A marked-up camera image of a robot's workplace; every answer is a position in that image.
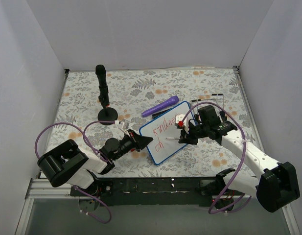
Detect red whiteboard marker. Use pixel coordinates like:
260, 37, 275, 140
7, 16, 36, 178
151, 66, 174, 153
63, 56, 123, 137
165, 137, 179, 140

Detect black glitter microphone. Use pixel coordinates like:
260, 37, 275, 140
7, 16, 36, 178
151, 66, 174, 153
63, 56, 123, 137
152, 110, 167, 119

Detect purple cable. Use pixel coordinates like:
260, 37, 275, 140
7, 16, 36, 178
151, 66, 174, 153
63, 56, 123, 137
182, 102, 252, 215
34, 119, 123, 225

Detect blue framed whiteboard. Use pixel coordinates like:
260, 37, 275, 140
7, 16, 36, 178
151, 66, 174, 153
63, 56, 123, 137
139, 101, 190, 165

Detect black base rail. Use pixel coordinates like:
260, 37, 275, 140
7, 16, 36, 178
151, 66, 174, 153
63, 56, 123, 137
84, 177, 224, 207

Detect black microphone on stand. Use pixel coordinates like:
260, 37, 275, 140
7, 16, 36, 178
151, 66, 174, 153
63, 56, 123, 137
95, 65, 118, 125

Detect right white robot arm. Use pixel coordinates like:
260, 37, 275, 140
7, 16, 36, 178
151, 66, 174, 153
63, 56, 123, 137
175, 102, 300, 212

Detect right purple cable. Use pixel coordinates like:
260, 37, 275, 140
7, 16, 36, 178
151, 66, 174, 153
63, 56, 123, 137
182, 102, 252, 215

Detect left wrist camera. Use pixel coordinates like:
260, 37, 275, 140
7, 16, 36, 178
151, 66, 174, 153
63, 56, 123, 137
115, 119, 130, 133

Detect floral table mat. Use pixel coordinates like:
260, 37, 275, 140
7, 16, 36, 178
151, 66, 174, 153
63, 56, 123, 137
40, 67, 269, 178

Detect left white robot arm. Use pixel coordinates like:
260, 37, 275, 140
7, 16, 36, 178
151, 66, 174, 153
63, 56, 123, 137
37, 130, 153, 196

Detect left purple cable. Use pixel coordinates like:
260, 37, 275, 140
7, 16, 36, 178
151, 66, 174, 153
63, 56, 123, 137
34, 119, 123, 225

